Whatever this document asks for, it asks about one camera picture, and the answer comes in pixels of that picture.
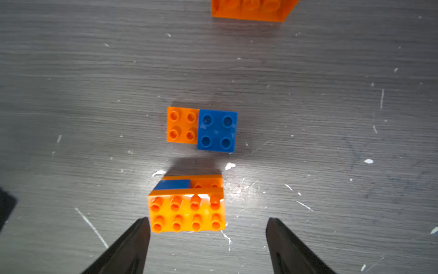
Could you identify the small blue lego brick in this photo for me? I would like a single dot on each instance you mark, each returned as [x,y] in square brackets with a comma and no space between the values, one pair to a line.
[217,131]

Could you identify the orange 2x4 lego plate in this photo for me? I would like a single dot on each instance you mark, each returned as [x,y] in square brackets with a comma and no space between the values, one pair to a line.
[200,181]

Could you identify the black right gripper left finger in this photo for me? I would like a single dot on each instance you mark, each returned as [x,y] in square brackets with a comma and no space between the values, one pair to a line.
[128,254]

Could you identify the blue 2x2 lego brick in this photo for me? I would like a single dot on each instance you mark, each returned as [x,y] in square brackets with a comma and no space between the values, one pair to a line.
[172,185]

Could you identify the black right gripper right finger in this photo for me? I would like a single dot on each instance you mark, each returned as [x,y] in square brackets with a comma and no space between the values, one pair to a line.
[289,255]

